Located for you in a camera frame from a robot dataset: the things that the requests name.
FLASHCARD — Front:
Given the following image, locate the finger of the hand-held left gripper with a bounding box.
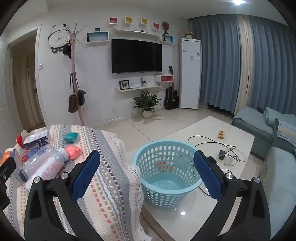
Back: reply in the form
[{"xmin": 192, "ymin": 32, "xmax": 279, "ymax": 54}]
[{"xmin": 0, "ymin": 158, "xmax": 16, "ymax": 209}]

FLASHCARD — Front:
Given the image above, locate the orange white container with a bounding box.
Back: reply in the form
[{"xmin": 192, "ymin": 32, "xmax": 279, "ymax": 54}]
[{"xmin": 0, "ymin": 148, "xmax": 14, "ymax": 165}]

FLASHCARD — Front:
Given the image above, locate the coral clay bag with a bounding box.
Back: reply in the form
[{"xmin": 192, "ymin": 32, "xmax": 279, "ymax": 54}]
[{"xmin": 65, "ymin": 145, "xmax": 82, "ymax": 160}]

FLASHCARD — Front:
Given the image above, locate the striped cushion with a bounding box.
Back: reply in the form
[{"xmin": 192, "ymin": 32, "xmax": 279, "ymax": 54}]
[{"xmin": 276, "ymin": 118, "xmax": 296, "ymax": 148}]

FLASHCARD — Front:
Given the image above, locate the black cable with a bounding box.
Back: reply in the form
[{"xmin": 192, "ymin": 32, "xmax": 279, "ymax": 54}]
[{"xmin": 188, "ymin": 136, "xmax": 237, "ymax": 152}]

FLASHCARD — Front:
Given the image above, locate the blue packet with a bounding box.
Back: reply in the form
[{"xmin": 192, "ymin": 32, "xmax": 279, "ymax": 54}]
[{"xmin": 14, "ymin": 148, "xmax": 31, "ymax": 168}]

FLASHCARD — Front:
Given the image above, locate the hallway door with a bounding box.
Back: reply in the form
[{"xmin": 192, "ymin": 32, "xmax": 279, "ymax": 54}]
[{"xmin": 12, "ymin": 55, "xmax": 45, "ymax": 127}]

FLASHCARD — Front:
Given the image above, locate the small blue box shelf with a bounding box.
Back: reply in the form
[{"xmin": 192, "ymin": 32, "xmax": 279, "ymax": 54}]
[{"xmin": 161, "ymin": 33, "xmax": 174, "ymax": 44}]

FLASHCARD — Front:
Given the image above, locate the white charger with cable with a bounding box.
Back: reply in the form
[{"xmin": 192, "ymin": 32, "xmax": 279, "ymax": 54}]
[{"xmin": 223, "ymin": 149, "xmax": 247, "ymax": 166}]

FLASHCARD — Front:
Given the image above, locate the blue white milk carton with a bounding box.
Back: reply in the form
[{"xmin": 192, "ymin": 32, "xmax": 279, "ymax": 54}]
[{"xmin": 23, "ymin": 134, "xmax": 51, "ymax": 151}]

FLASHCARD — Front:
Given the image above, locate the potted green plant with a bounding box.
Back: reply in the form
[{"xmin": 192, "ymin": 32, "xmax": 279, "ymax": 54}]
[{"xmin": 132, "ymin": 90, "xmax": 164, "ymax": 119}]

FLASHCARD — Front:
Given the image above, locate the teal clay bag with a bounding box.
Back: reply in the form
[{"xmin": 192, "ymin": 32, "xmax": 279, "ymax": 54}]
[{"xmin": 63, "ymin": 132, "xmax": 79, "ymax": 142}]

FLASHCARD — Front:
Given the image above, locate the pink coat rack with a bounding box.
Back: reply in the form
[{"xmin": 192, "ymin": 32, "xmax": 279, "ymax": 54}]
[{"xmin": 61, "ymin": 21, "xmax": 86, "ymax": 127}]

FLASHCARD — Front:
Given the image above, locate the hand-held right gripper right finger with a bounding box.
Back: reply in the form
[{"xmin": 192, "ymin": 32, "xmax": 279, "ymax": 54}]
[{"xmin": 193, "ymin": 150, "xmax": 271, "ymax": 241}]

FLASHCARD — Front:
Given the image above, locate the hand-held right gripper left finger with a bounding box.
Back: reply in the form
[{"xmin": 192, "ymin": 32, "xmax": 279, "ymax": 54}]
[{"xmin": 24, "ymin": 150, "xmax": 101, "ymax": 241}]

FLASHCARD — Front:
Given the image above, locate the grey-blue sofa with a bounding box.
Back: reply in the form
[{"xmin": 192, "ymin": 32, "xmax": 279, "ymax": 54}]
[{"xmin": 232, "ymin": 106, "xmax": 296, "ymax": 239}]

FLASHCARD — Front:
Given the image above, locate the low white wall shelf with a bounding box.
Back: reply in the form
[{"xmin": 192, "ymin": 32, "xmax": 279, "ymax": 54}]
[{"xmin": 114, "ymin": 85, "xmax": 162, "ymax": 93}]

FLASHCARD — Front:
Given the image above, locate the white refrigerator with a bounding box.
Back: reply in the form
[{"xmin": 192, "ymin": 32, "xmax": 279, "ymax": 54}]
[{"xmin": 180, "ymin": 38, "xmax": 202, "ymax": 110}]

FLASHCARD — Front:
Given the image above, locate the white black wall clock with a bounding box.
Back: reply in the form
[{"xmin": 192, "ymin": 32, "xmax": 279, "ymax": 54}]
[{"xmin": 47, "ymin": 24, "xmax": 70, "ymax": 54}]

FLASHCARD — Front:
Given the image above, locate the cream curtain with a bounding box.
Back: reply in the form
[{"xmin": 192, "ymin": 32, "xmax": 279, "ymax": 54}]
[{"xmin": 233, "ymin": 17, "xmax": 255, "ymax": 115}]

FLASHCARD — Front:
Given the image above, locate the black acoustic guitar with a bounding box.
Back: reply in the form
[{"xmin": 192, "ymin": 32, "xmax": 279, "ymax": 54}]
[{"xmin": 165, "ymin": 65, "xmax": 180, "ymax": 110}]

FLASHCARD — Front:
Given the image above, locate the small black hanging bag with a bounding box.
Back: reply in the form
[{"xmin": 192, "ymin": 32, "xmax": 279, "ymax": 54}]
[{"xmin": 77, "ymin": 90, "xmax": 87, "ymax": 107}]

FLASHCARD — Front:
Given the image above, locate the white plastic bottle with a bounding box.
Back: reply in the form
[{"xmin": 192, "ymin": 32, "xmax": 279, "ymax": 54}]
[{"xmin": 20, "ymin": 148, "xmax": 69, "ymax": 192}]

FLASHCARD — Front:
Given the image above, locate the curved white wall shelf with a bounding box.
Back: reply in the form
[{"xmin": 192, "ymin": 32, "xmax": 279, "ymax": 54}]
[{"xmin": 113, "ymin": 24, "xmax": 163, "ymax": 42}]

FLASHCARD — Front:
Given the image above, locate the striped woven tablecloth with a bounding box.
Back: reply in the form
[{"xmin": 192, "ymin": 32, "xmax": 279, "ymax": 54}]
[{"xmin": 3, "ymin": 124, "xmax": 153, "ymax": 241}]

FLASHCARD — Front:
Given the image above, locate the folded teal blanket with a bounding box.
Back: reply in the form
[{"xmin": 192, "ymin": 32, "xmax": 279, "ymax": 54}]
[{"xmin": 264, "ymin": 107, "xmax": 285, "ymax": 127}]

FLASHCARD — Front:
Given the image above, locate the white coffee table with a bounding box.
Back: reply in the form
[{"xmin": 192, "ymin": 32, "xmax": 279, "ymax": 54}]
[{"xmin": 126, "ymin": 116, "xmax": 255, "ymax": 234}]

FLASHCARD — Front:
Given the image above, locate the light blue plastic basket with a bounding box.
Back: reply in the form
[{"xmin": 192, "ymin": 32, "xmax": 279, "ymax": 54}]
[{"xmin": 132, "ymin": 139, "xmax": 207, "ymax": 209}]

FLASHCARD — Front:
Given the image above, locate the long blue box shelf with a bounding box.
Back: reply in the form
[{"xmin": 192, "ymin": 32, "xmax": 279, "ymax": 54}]
[{"xmin": 86, "ymin": 31, "xmax": 110, "ymax": 43}]

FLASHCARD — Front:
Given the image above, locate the brown hanging bag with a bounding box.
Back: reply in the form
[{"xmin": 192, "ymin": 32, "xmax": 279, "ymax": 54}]
[{"xmin": 68, "ymin": 74, "xmax": 79, "ymax": 114}]

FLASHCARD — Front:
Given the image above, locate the white door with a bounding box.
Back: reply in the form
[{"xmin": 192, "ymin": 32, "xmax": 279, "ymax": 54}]
[{"xmin": 0, "ymin": 40, "xmax": 18, "ymax": 150}]

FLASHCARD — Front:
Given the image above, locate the black wall television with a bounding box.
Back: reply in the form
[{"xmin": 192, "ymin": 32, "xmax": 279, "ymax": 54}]
[{"xmin": 111, "ymin": 39, "xmax": 163, "ymax": 75}]

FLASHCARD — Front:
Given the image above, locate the pink white box shelf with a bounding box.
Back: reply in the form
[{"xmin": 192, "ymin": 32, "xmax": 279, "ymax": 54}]
[{"xmin": 154, "ymin": 74, "xmax": 174, "ymax": 83}]

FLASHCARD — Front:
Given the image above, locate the blue curtain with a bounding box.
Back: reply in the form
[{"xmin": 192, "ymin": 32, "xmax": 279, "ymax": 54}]
[
  {"xmin": 249, "ymin": 17, "xmax": 296, "ymax": 123},
  {"xmin": 190, "ymin": 15, "xmax": 243, "ymax": 114}
]

